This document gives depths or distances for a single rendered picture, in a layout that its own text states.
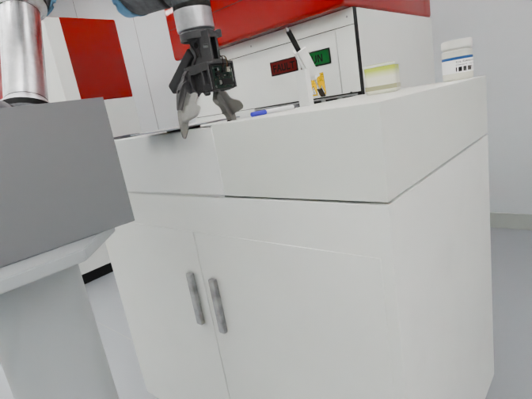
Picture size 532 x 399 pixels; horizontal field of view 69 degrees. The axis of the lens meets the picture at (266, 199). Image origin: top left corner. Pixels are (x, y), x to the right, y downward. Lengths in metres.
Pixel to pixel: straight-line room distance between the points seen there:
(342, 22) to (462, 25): 1.49
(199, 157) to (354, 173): 0.36
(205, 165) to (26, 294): 0.39
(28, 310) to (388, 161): 0.61
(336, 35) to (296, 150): 0.72
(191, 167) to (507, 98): 2.12
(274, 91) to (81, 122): 0.88
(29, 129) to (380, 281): 0.59
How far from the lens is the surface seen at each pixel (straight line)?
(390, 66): 0.98
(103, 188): 0.73
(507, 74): 2.66
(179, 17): 0.84
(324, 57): 1.34
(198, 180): 0.85
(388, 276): 0.64
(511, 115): 2.68
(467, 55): 1.11
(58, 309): 0.76
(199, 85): 0.83
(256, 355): 0.95
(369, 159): 0.59
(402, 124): 0.64
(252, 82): 1.53
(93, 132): 0.72
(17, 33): 1.07
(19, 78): 1.00
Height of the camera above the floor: 0.99
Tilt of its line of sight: 14 degrees down
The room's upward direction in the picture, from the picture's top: 10 degrees counter-clockwise
